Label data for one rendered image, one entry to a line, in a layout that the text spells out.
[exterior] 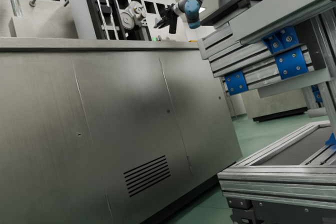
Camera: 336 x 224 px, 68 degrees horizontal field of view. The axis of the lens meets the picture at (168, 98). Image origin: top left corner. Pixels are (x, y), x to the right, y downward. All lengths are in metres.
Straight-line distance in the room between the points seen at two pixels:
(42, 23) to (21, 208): 1.19
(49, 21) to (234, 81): 1.27
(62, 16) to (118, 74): 0.85
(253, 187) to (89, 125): 0.65
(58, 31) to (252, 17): 1.34
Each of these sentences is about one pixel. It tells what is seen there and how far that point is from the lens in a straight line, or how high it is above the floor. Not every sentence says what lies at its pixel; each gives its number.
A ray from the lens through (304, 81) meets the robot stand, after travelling 1.01.
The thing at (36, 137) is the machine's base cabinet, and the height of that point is 0.55.
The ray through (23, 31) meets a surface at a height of 1.09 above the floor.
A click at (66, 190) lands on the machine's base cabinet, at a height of 0.34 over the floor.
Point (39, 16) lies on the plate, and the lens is 1.84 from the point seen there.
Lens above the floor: 0.49
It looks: 4 degrees up
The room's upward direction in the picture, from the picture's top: 16 degrees counter-clockwise
